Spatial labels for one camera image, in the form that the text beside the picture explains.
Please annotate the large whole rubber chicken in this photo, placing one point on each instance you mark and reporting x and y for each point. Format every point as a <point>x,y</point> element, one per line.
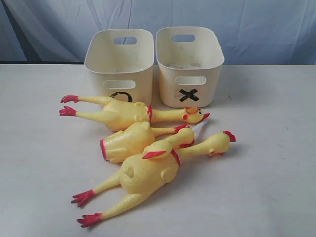
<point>142,174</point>

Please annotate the whole rubber chicken near bins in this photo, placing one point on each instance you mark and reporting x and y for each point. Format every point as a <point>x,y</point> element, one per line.
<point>118,115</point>

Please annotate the headless rubber chicken body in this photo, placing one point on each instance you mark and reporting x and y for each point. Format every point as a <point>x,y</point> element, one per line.
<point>124,143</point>

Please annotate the blue-grey backdrop curtain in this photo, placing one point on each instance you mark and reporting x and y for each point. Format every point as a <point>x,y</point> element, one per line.
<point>249,31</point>

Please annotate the cream bin marked cross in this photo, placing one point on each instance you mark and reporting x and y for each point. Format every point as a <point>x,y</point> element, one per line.
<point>189,61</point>

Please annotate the severed rubber chicken head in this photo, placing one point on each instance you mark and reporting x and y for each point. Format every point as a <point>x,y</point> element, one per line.
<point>177,140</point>

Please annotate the cream bin marked circle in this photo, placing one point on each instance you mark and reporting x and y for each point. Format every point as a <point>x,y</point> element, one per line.
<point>119,63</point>

